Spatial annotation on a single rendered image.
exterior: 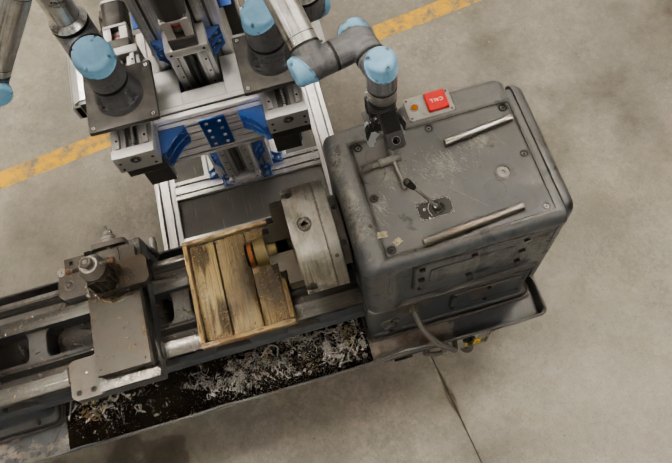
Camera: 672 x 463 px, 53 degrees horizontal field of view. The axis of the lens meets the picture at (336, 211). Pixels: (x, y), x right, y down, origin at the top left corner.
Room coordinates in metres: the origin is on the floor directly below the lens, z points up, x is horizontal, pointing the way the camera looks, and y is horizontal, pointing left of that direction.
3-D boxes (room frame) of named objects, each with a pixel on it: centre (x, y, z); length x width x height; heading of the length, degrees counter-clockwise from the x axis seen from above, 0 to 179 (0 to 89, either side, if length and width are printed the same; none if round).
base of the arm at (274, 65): (1.35, 0.10, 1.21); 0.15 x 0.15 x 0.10
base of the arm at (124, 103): (1.32, 0.60, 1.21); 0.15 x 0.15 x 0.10
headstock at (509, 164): (0.80, -0.31, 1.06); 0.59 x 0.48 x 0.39; 95
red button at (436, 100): (1.01, -0.34, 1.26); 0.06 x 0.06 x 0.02; 5
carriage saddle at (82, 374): (0.70, 0.77, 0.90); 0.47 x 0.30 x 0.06; 5
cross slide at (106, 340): (0.71, 0.72, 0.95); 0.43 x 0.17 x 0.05; 5
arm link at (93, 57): (1.33, 0.60, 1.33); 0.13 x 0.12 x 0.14; 25
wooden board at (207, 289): (0.73, 0.35, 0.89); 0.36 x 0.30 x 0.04; 5
